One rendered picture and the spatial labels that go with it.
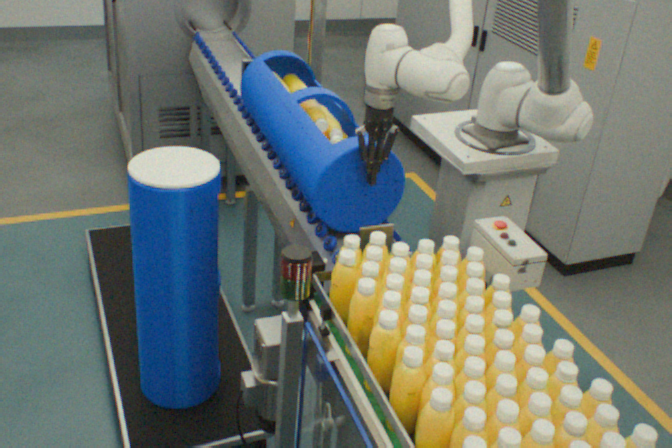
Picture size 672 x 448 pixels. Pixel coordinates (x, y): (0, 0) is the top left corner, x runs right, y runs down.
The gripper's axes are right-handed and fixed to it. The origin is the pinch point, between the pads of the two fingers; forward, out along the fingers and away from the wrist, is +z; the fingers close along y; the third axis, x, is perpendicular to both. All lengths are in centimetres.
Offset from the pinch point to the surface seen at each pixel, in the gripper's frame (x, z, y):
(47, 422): 47, 116, -96
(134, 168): 39, 12, -61
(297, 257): -51, -10, -39
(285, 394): -51, 26, -39
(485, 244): -28.0, 9.6, 21.9
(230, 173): 190, 96, 4
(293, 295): -52, -2, -39
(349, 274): -31.5, 10.3, -18.1
